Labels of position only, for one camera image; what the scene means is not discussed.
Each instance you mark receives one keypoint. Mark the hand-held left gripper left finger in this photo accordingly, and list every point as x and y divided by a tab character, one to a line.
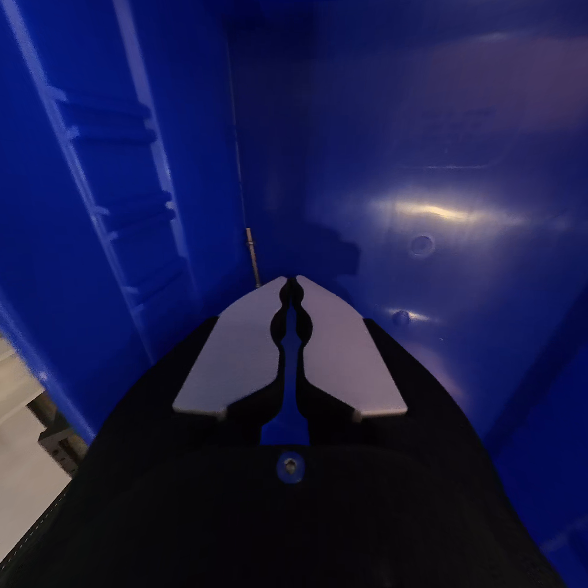
234	363

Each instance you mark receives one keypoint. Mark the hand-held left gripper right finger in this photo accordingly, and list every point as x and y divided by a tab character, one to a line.
349	363

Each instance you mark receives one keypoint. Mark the metal bolt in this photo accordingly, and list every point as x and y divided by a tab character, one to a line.
252	257

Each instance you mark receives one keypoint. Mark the blue plastic bin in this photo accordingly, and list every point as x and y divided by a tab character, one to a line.
413	138

